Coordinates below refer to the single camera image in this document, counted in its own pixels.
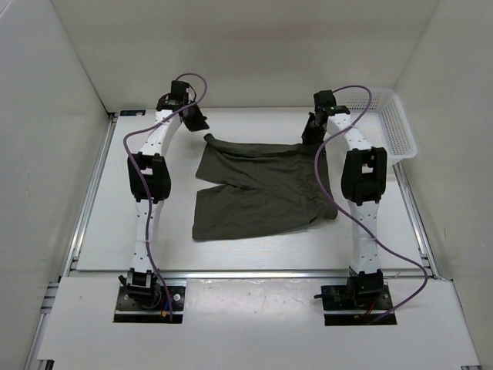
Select olive green shorts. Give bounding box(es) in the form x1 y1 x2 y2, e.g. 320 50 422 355
192 133 338 241

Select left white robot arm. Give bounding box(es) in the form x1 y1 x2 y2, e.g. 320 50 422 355
121 95 209 308

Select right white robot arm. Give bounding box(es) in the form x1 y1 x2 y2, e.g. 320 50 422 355
302 106 387 308

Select white perforated plastic basket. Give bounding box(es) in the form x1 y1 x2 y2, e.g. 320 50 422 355
327 88 418 167

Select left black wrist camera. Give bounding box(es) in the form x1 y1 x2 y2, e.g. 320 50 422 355
169 79 191 105

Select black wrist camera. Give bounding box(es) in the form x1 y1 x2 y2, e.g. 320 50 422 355
314 89 337 112
169 79 191 105

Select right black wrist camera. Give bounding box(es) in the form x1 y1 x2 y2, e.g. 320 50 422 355
314 89 337 112

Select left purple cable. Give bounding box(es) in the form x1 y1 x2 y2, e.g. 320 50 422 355
122 72 211 323

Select purple cable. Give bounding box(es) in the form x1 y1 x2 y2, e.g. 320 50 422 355
122 72 211 323
314 85 431 323

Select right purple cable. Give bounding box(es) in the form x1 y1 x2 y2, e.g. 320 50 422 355
314 85 431 323

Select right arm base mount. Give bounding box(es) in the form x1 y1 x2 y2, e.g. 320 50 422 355
314 285 397 327

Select aluminium frame rail left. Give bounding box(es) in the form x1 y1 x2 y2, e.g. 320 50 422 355
24 113 119 369

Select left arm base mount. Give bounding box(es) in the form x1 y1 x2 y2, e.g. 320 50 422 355
113 284 186 324

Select aluminium front rail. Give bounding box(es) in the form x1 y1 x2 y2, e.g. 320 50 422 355
59 270 349 280

